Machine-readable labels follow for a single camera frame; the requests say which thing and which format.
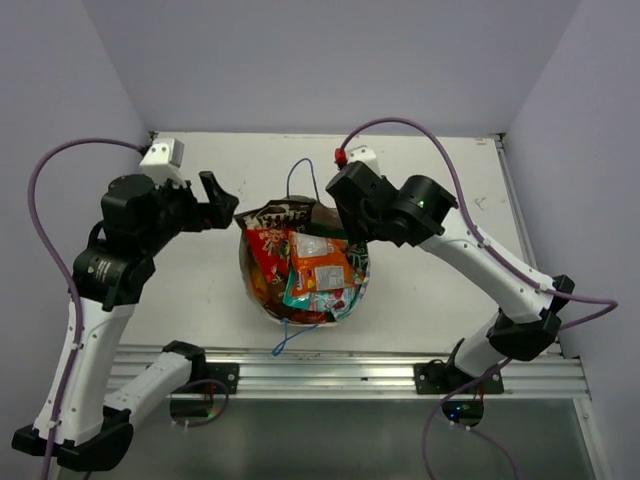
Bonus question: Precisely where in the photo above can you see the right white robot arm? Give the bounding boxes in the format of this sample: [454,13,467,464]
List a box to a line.
[326,161,575,393]

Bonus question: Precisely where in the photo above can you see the dark green Kettle chips bag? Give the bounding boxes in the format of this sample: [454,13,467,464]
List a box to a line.
[345,242,370,275]

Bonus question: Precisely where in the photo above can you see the red Doritos chips bag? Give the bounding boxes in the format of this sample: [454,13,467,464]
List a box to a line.
[264,301,333,325]

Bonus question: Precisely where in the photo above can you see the small red snack packet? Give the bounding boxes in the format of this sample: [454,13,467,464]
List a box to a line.
[245,228,293,284]

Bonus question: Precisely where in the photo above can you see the right black base bracket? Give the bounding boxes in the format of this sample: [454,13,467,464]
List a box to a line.
[413,359,505,395]

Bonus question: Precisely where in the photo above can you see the yellow orange snack bag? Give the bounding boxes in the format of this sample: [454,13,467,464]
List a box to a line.
[249,266,270,303]

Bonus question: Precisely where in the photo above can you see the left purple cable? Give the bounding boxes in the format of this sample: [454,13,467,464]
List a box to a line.
[27,137,151,480]

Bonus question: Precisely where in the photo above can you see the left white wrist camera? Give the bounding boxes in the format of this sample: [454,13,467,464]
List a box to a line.
[139,138,186,187]

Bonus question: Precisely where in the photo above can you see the black base bracket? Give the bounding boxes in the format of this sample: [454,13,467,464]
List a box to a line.
[172,362,240,395]
[413,359,505,395]

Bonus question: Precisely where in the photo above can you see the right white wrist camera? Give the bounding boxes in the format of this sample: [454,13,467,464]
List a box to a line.
[334,145,380,175]

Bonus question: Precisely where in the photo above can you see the orange silver snack packet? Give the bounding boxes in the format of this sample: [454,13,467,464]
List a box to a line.
[289,232,359,296]

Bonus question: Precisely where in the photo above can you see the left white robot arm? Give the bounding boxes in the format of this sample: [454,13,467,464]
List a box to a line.
[12,171,239,475]

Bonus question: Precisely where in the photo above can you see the white patterned paper bag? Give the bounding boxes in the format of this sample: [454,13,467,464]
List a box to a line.
[235,157,372,357]

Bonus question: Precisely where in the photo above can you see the left black base bracket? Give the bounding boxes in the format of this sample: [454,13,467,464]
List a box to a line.
[172,362,240,395]

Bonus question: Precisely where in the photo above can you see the brown Kettle sea salt bag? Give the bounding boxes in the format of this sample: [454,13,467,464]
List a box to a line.
[234,195,347,240]

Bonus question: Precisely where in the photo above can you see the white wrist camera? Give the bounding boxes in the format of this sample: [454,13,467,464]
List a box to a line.
[139,138,186,187]
[334,145,380,175]

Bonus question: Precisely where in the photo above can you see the teal Foxy candy bag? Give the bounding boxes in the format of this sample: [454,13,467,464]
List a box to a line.
[283,271,361,321]

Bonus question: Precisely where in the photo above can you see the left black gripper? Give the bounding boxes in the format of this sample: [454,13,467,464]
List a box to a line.
[141,170,238,255]

